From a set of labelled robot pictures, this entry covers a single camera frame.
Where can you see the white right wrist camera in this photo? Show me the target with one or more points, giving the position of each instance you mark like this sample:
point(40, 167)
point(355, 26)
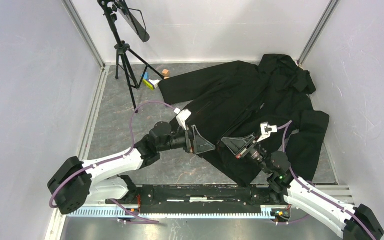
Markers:
point(266, 131)

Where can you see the blue block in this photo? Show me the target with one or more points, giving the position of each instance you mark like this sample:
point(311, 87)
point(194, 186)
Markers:
point(145, 76)

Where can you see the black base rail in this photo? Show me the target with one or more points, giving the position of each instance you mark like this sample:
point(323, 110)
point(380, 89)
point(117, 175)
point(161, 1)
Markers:
point(202, 199)

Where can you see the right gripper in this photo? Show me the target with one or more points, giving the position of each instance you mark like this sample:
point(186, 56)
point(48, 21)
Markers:
point(238, 145)

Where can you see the black tripod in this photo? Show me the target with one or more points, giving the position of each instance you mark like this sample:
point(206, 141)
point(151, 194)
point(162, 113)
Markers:
point(110, 11)

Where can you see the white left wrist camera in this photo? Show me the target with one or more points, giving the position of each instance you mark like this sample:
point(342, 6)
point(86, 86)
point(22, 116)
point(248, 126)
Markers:
point(182, 116)

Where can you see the white toothed cable strip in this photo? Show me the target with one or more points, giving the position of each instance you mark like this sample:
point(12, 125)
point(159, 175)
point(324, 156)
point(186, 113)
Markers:
point(263, 213)

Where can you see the yellow purple white toy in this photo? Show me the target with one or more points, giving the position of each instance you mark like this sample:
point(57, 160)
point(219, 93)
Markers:
point(151, 84)

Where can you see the black jacket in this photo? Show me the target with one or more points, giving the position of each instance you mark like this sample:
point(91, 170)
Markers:
point(233, 99)

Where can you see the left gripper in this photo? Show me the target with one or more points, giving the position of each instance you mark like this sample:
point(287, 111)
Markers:
point(195, 143)

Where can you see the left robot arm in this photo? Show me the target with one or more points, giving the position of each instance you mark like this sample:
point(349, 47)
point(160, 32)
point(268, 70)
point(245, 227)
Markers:
point(78, 182)

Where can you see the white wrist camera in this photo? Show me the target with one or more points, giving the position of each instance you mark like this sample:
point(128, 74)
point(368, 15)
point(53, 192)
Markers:
point(266, 131)
point(182, 116)

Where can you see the black panel on tripod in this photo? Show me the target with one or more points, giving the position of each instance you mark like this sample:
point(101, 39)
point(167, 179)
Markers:
point(139, 26)

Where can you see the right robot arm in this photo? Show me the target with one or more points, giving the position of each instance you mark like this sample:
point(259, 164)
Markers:
point(346, 220)

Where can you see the orange cube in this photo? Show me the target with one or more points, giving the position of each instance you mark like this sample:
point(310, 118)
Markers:
point(165, 73)

